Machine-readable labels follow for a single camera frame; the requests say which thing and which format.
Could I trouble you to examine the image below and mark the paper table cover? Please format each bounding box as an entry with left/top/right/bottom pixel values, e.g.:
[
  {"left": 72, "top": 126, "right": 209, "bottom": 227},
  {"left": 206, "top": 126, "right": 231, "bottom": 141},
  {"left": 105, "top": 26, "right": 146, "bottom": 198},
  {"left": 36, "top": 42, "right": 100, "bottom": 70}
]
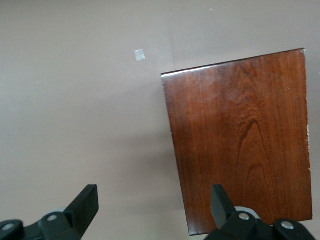
[{"left": 0, "top": 0, "right": 320, "bottom": 240}]

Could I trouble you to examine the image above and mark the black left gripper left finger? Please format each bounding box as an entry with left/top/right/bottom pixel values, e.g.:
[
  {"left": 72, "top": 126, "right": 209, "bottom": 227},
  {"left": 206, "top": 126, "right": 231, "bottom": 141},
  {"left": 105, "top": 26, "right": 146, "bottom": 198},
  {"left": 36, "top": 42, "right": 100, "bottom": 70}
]
[{"left": 37, "top": 184, "right": 100, "bottom": 240}]

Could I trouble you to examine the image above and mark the dark brown wooden cabinet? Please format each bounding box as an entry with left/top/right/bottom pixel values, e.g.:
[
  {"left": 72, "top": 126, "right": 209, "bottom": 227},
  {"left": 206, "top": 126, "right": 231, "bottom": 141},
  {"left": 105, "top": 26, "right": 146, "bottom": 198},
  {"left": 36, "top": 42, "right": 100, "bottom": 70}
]
[{"left": 161, "top": 47, "right": 313, "bottom": 236}]

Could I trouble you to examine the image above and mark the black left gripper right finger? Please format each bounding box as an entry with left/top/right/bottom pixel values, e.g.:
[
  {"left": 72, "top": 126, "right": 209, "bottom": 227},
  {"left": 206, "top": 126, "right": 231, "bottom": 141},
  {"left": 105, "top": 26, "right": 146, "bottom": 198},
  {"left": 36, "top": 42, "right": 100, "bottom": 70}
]
[{"left": 204, "top": 184, "right": 262, "bottom": 240}]

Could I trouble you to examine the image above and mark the small clear tape square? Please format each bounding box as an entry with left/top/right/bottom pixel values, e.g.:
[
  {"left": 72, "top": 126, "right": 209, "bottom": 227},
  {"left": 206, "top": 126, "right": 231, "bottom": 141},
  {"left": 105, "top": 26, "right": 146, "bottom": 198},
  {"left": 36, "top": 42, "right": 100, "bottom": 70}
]
[{"left": 133, "top": 48, "right": 146, "bottom": 62}]

